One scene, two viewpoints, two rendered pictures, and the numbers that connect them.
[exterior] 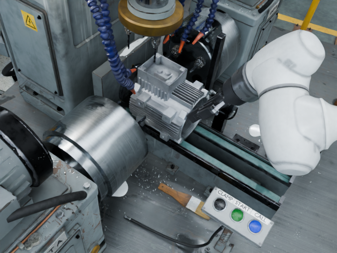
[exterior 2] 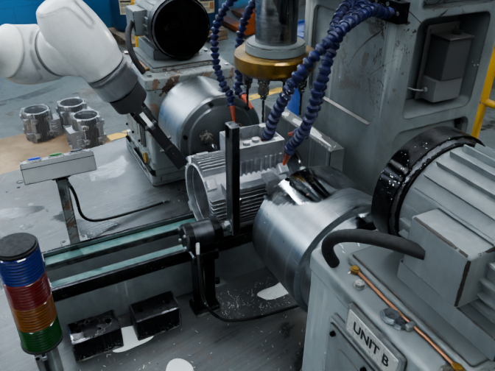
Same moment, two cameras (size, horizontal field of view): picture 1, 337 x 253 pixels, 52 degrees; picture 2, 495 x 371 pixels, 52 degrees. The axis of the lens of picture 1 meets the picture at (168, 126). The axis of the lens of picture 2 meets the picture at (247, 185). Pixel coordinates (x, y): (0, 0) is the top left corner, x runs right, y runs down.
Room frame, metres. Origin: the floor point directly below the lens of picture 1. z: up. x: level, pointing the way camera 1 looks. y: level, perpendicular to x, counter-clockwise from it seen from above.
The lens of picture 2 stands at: (1.43, -0.83, 1.65)
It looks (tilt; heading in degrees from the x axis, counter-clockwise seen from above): 31 degrees down; 125
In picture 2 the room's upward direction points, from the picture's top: straight up
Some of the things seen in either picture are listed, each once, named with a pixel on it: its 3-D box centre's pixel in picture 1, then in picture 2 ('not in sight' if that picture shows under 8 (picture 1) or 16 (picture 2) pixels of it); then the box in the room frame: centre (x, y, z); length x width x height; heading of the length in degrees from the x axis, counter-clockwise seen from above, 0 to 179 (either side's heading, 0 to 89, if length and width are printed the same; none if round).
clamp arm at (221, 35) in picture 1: (213, 68); (232, 181); (0.89, -0.12, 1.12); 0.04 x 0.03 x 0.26; 62
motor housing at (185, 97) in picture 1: (169, 103); (236, 187); (0.80, 0.01, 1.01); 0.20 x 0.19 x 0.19; 61
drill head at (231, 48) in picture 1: (205, 43); (336, 249); (1.12, -0.10, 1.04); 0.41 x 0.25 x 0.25; 152
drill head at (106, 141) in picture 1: (82, 160); (201, 119); (0.52, 0.22, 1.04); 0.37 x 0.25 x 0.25; 152
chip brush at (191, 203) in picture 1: (185, 200); not in sight; (0.57, -0.09, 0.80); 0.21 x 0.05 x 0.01; 67
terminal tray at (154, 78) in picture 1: (161, 77); (251, 149); (0.82, 0.04, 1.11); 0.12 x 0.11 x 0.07; 61
